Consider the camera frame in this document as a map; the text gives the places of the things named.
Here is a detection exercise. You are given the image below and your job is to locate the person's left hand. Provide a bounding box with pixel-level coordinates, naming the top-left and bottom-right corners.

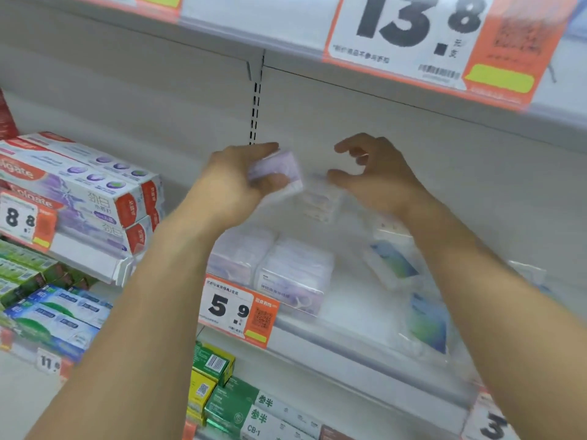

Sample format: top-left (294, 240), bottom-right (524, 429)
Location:
top-left (194, 142), bottom-right (303, 226)

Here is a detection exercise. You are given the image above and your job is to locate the person's right hand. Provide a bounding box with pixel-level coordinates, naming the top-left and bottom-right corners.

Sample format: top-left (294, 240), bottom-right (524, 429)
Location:
top-left (327, 133), bottom-right (430, 219)

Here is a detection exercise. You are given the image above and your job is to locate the purple dental floss pack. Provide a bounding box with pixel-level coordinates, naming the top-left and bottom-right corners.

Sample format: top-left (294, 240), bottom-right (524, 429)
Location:
top-left (254, 237), bottom-right (335, 317)
top-left (248, 150), bottom-right (304, 194)
top-left (207, 225), bottom-right (277, 288)

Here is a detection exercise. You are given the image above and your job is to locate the person's left forearm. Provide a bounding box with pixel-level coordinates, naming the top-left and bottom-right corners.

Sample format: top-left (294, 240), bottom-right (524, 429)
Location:
top-left (25, 188), bottom-right (241, 440)

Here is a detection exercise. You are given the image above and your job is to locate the person's right forearm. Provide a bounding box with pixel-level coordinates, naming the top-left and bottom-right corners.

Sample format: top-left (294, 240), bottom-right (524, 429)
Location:
top-left (403, 191), bottom-right (587, 440)

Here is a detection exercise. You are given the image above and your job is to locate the clear dental floss pack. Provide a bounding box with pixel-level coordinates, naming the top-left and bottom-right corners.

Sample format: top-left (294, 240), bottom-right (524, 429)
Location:
top-left (300, 176), bottom-right (345, 225)

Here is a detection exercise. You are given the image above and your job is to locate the slotted shelf upright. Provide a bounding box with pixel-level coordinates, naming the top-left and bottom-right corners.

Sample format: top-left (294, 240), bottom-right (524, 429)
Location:
top-left (248, 50), bottom-right (266, 145)

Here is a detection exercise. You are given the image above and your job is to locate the blue green floss pack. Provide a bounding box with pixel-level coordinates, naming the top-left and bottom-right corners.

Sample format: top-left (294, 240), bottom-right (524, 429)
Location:
top-left (403, 292), bottom-right (451, 359)
top-left (364, 239), bottom-right (423, 290)

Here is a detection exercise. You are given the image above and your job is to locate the small orange white price tag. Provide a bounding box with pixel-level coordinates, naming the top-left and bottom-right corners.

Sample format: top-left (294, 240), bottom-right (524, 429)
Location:
top-left (198, 273), bottom-right (281, 350)
top-left (460, 393), bottom-right (521, 440)
top-left (36, 347), bottom-right (75, 380)
top-left (0, 190), bottom-right (58, 251)

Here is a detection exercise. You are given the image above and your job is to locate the grey metal shelf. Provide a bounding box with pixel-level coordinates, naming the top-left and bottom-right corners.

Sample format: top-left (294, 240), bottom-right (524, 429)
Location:
top-left (0, 0), bottom-right (587, 156)
top-left (196, 215), bottom-right (587, 438)
top-left (0, 229), bottom-right (138, 289)

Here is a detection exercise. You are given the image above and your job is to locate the large orange white price tag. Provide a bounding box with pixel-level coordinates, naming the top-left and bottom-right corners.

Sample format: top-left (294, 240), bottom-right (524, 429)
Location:
top-left (322, 0), bottom-right (582, 111)

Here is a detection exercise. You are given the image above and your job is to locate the white purple toothpaste box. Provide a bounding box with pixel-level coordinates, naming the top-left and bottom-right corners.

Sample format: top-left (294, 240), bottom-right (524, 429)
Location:
top-left (18, 131), bottom-right (164, 211)
top-left (0, 178), bottom-right (154, 257)
top-left (0, 138), bottom-right (148, 229)

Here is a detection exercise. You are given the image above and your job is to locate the green yellow toothpaste box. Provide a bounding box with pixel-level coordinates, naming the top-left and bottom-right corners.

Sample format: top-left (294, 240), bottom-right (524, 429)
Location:
top-left (192, 342), bottom-right (236, 387)

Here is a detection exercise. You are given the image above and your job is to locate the orange yellow price tag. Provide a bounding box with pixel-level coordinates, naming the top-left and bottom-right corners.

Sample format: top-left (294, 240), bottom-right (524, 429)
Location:
top-left (64, 0), bottom-right (185, 24)

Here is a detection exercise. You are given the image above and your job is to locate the green white toothpaste box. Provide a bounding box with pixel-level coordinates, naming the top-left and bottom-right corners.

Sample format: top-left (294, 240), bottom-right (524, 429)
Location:
top-left (203, 377), bottom-right (323, 440)

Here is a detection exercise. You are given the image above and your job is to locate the blue white toothpaste box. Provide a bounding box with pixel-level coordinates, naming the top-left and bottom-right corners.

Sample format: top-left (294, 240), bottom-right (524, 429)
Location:
top-left (28, 285), bottom-right (114, 329)
top-left (4, 301), bottom-right (101, 363)

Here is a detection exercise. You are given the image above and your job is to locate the red box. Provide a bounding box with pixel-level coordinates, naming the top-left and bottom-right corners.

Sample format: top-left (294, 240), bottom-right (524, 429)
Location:
top-left (0, 89), bottom-right (20, 141)

